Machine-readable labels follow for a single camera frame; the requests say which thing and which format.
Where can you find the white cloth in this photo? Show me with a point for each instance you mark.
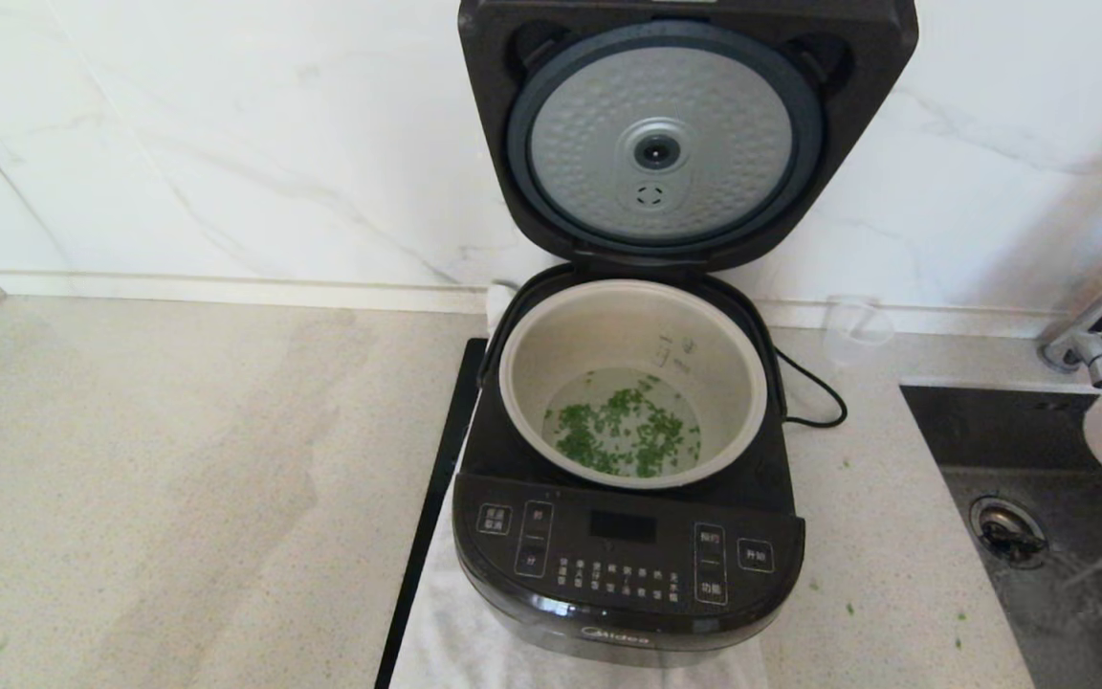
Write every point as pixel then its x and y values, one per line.
pixel 446 632

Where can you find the chopped green onions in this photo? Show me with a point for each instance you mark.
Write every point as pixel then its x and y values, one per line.
pixel 628 431

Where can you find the steel sink basin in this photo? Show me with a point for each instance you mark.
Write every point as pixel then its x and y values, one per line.
pixel 1010 431

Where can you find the grey inner cooking pot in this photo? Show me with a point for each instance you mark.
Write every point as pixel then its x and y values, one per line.
pixel 570 344

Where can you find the black rice cooker base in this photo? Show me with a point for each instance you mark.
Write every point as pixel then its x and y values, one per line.
pixel 628 565

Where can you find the round sink drain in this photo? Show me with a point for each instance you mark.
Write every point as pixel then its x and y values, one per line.
pixel 1008 532

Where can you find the chrome faucet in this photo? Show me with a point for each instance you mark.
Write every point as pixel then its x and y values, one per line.
pixel 1091 335

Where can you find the black flat strip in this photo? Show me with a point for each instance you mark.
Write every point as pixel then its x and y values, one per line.
pixel 436 478

